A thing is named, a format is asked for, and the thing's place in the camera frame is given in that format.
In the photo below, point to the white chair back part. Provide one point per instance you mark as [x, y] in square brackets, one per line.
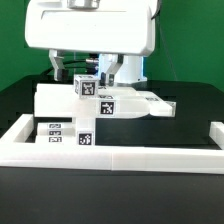
[104, 106]

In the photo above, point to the white chair seat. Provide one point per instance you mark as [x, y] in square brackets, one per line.
[84, 131]

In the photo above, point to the white long chair part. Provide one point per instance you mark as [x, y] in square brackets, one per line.
[60, 92]

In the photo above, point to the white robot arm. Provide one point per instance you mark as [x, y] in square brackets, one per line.
[131, 70]

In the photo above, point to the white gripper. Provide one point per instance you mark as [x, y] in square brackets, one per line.
[115, 27]

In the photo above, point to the white U-shaped fence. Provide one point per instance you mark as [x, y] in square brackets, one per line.
[16, 151]

